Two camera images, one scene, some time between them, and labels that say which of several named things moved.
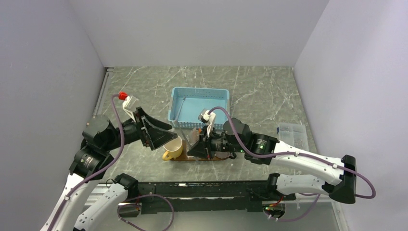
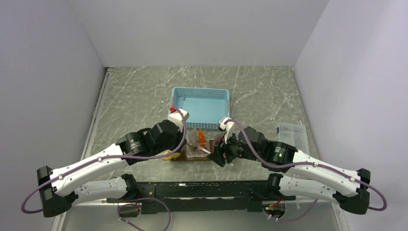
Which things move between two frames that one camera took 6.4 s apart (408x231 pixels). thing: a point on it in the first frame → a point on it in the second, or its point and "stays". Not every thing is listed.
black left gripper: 138,114 → 180,136
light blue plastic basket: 196,99 stays
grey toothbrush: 179,111 stays
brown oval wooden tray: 184,156 stays
